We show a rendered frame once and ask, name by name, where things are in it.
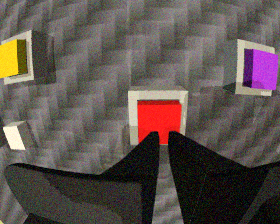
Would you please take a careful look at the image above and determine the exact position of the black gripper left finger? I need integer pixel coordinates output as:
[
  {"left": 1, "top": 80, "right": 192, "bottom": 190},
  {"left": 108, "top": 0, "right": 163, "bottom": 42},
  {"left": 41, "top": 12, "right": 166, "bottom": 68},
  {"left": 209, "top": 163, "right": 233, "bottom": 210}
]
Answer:
[{"left": 4, "top": 131, "right": 160, "bottom": 224}]

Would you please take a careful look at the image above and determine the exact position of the purple button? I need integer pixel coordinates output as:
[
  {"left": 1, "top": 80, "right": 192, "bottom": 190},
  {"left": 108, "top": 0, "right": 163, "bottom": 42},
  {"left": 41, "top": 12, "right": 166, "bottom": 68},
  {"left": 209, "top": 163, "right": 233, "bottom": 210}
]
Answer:
[{"left": 222, "top": 39, "right": 278, "bottom": 96}]

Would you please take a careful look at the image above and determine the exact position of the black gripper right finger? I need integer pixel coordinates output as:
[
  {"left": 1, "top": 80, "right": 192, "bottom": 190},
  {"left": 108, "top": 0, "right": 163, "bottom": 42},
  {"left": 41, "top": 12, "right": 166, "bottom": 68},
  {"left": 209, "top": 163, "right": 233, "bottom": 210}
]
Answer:
[{"left": 168, "top": 131, "right": 280, "bottom": 224}]

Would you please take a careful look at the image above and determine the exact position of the red button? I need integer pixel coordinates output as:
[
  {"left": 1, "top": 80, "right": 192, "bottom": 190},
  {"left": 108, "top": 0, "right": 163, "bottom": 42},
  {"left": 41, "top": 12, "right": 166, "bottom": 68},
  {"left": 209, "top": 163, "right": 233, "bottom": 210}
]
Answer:
[{"left": 128, "top": 85, "right": 188, "bottom": 145}]

